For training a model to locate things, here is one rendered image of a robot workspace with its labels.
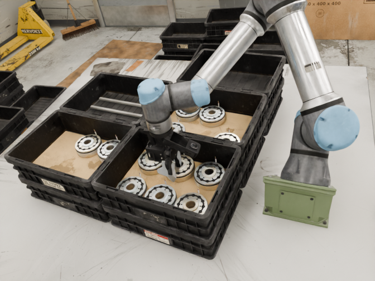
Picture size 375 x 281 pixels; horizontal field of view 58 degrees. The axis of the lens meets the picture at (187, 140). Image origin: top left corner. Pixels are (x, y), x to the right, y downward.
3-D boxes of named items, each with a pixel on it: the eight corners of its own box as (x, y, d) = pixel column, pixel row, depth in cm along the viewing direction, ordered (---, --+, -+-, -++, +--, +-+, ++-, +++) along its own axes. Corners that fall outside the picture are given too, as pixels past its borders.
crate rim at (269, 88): (286, 60, 148) (286, 55, 147) (268, 98, 129) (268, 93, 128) (202, 52, 164) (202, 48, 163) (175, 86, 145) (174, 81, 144)
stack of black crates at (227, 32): (261, 57, 305) (261, 5, 274) (255, 77, 282) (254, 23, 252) (215, 56, 318) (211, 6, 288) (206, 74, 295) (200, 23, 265)
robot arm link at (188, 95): (205, 82, 103) (169, 88, 103) (206, 74, 92) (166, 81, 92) (209, 107, 103) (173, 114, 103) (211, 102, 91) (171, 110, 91)
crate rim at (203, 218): (243, 151, 110) (242, 146, 109) (207, 225, 91) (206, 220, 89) (139, 129, 126) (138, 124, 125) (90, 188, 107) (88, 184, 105)
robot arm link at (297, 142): (321, 154, 114) (327, 114, 114) (337, 155, 100) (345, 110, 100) (285, 148, 114) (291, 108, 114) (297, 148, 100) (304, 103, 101)
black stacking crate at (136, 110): (178, 104, 152) (174, 82, 144) (144, 148, 133) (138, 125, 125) (107, 92, 168) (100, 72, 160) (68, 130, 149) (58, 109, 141)
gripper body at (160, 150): (157, 146, 114) (149, 118, 106) (181, 149, 111) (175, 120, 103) (148, 162, 109) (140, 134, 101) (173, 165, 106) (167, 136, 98)
